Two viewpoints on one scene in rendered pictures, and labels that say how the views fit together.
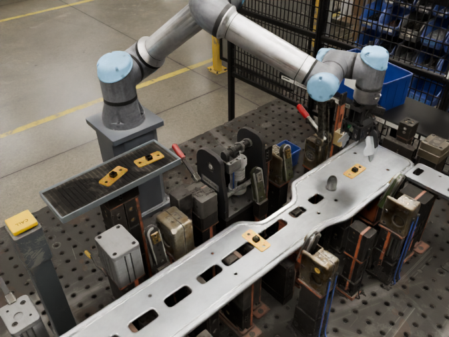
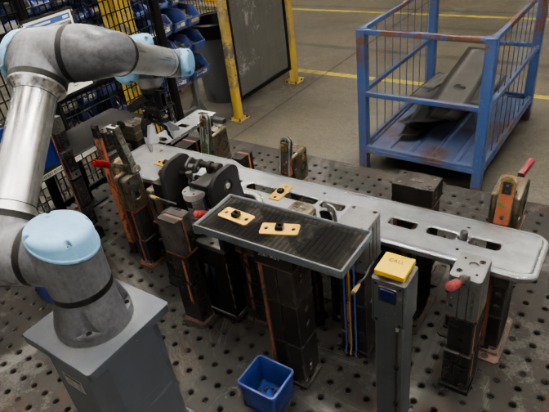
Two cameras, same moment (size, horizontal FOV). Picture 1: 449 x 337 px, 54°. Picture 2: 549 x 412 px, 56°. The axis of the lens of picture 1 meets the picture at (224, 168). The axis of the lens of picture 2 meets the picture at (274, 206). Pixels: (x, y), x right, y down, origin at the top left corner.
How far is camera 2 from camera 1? 165 cm
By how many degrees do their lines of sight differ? 78
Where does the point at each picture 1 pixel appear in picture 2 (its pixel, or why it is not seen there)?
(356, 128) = (170, 107)
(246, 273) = (321, 188)
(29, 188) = not seen: outside the picture
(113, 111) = (117, 292)
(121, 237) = (352, 216)
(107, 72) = (91, 231)
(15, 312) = (472, 268)
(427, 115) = (76, 135)
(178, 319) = (388, 206)
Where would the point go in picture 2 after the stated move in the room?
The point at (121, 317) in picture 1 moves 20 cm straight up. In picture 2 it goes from (409, 235) to (411, 164)
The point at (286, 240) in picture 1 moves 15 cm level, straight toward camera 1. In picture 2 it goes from (273, 179) to (321, 172)
